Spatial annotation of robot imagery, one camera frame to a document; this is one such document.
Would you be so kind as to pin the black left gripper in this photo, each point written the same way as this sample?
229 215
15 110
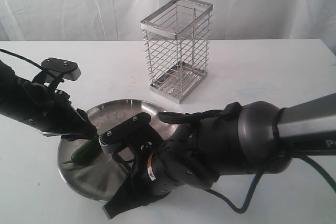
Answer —
53 115

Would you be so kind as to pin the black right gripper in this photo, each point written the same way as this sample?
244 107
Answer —
172 165

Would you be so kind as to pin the green chili pepper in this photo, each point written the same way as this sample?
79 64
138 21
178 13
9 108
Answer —
85 154

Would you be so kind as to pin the black-handled kitchen knife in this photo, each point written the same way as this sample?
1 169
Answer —
125 167

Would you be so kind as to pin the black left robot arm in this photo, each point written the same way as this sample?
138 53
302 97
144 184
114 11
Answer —
12 99

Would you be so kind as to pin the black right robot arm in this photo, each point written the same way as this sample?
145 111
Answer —
257 138

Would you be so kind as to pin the round stainless steel plate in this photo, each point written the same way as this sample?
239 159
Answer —
100 179

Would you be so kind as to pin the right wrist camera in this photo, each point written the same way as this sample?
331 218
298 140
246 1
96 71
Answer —
134 134

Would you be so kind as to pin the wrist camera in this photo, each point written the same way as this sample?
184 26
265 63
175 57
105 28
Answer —
134 134
52 68

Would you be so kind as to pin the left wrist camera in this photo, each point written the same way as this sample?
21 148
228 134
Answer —
52 68

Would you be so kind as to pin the chrome wire utensil holder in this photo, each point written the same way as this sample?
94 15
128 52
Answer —
177 47

